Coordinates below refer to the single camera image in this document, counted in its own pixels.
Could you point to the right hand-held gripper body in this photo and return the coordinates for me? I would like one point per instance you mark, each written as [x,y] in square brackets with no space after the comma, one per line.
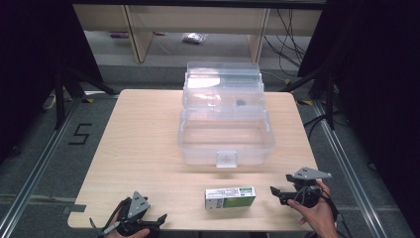
[308,195]

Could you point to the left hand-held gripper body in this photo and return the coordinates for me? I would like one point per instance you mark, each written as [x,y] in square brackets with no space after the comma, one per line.
[137,206]

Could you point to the small white green carton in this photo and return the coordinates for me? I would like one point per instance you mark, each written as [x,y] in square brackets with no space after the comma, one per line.
[231,198]

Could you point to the clear plastic storage box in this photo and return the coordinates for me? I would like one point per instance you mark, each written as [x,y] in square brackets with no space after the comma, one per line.
[224,139]

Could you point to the person's right hand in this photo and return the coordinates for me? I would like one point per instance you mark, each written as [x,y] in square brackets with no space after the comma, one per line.
[320,218]

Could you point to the person's left hand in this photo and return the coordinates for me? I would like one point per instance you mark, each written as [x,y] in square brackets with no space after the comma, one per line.
[132,236]

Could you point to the yellow black floor tape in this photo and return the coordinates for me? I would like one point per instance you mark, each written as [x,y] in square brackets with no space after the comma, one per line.
[87,99]
[305,102]

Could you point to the black metal stand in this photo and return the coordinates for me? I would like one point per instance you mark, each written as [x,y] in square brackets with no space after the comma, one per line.
[329,99]
[60,99]

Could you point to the small dark object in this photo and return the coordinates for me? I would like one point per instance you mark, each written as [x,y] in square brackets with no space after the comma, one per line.
[241,102]

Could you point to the dark curtain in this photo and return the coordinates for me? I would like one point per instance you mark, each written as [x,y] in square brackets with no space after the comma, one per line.
[29,66]
[379,82]

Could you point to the wooden shelf unit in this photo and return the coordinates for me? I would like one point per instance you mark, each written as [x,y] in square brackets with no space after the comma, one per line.
[140,36]

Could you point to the pink object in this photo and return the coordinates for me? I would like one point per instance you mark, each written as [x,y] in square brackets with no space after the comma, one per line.
[119,34]

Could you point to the crumpled clear plastic bag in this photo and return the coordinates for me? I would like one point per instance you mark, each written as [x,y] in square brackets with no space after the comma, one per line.
[194,38]

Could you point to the aluminium floor rail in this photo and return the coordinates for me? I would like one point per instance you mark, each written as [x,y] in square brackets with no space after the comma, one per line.
[346,165]
[36,168]

